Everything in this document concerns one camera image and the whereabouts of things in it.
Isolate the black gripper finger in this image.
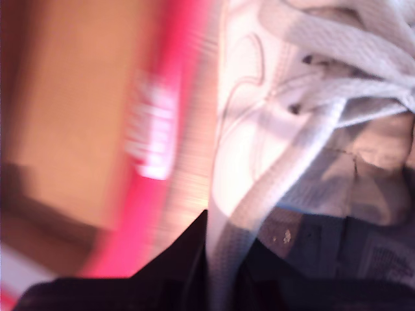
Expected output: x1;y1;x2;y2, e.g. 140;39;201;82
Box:
235;241;313;311
129;209;212;311

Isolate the white leather sneaker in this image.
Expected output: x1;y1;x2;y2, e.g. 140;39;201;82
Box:
206;0;415;311

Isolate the red cardboard shoebox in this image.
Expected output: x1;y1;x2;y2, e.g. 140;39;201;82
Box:
0;0;215;292

